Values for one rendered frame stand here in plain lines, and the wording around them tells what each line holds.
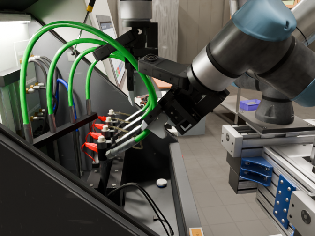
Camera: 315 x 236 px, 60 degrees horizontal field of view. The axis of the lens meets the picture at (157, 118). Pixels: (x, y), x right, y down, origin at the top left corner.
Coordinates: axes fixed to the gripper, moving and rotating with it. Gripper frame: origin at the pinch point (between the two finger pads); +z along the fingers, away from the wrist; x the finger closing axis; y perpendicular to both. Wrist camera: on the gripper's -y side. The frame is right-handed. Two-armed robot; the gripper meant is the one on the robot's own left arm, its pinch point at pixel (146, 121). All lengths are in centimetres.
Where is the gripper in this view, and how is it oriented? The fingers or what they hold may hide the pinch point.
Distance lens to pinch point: 62.2
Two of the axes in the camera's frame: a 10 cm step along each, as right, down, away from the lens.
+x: 5.3, -4.9, 7.0
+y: 6.9, 7.2, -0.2
